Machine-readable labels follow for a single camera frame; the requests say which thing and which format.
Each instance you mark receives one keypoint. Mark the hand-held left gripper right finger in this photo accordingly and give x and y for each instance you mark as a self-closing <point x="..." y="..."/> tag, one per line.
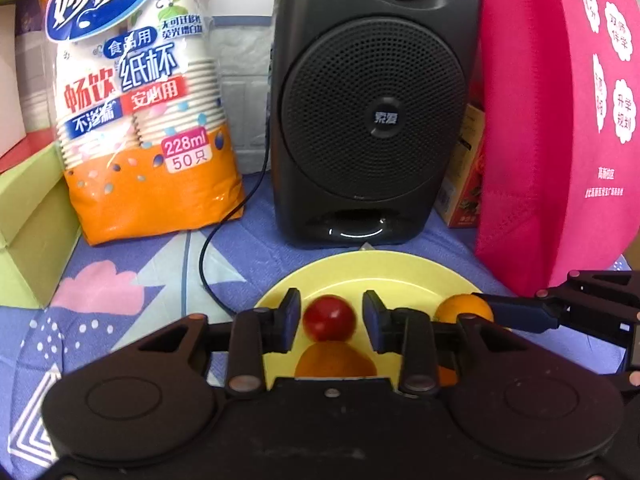
<point x="372" y="321"/>

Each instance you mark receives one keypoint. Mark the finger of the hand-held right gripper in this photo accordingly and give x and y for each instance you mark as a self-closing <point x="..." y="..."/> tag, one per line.
<point x="520" y="312"/>

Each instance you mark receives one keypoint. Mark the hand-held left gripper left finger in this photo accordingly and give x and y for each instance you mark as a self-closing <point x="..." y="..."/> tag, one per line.
<point x="290" y="321"/>

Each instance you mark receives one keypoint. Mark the red cherry tomato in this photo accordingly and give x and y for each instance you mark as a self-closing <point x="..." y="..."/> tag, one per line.
<point x="330" y="317"/>

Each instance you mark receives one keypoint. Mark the yellow plastic plate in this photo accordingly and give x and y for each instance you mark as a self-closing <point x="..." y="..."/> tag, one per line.
<point x="350" y="275"/>

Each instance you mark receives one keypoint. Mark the large orange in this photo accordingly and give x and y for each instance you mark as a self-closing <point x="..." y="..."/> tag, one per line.
<point x="335" y="360"/>

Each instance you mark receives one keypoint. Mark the small orange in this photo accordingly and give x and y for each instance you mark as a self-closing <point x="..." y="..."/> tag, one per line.
<point x="446" y="376"/>
<point x="460" y="306"/>

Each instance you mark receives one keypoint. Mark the orange red carton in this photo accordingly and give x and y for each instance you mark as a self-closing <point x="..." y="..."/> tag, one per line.
<point x="462" y="170"/>

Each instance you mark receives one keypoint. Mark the pink tote bag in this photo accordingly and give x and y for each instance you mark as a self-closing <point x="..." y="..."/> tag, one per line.
<point x="545" y="160"/>

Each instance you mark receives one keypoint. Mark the orange paper cup pack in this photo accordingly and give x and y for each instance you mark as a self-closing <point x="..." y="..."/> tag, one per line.
<point x="150" y="190"/>

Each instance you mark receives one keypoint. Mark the black speaker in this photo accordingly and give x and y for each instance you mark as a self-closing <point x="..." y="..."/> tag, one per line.
<point x="375" y="110"/>

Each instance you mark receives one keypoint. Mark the green shoe box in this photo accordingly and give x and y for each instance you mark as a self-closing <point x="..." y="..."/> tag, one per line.
<point x="35" y="240"/>

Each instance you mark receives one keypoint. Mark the red flat box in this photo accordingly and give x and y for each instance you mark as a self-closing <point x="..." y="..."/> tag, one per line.
<point x="20" y="157"/>

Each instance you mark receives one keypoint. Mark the white box with cup print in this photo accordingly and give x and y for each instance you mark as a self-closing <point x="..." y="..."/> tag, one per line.
<point x="10" y="75"/>

